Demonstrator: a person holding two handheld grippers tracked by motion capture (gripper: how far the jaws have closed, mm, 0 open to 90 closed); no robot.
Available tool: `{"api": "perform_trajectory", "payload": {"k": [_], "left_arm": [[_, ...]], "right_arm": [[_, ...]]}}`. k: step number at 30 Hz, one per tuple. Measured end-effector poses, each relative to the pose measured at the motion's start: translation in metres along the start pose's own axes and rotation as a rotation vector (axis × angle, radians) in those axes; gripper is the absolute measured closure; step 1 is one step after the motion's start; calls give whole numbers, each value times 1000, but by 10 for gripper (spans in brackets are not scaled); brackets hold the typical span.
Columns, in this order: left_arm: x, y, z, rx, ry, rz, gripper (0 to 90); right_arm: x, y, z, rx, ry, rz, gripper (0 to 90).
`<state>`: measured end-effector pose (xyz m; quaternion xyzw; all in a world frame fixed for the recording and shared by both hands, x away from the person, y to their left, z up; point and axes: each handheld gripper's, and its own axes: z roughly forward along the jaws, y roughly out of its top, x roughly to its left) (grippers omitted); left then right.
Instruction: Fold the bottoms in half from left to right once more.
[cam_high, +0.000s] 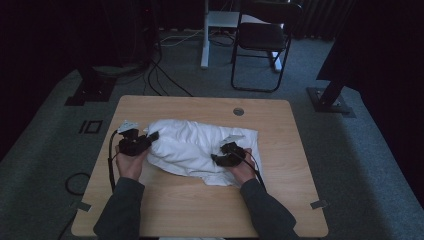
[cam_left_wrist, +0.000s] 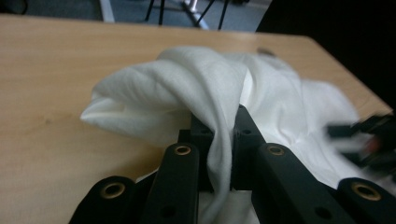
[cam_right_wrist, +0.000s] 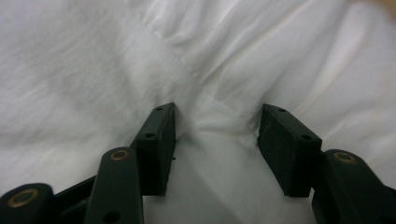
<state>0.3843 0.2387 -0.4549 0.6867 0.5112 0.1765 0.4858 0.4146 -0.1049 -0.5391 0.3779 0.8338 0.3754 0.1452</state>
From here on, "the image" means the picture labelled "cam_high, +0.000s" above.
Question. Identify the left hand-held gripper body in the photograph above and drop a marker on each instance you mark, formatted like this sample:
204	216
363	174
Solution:
133	145

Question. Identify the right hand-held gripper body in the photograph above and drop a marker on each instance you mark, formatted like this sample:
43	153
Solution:
233	155

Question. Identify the white skirt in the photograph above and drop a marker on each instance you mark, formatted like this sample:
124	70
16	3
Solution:
186	146

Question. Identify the person's right hand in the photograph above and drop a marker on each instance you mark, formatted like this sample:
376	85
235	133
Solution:
245	171

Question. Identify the person's left hand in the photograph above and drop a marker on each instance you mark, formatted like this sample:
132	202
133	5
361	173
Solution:
130	166

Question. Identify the grey table grommet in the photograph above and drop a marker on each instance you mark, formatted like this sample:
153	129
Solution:
238	111

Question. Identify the black flat stand base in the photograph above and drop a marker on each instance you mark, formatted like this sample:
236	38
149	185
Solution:
93	90

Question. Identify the black slanted stand with base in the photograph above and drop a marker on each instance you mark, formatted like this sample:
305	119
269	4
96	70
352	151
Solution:
328	100

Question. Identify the black folding chair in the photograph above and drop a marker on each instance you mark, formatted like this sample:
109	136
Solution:
261	36

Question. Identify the white desk frame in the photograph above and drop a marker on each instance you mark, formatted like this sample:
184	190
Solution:
205	50

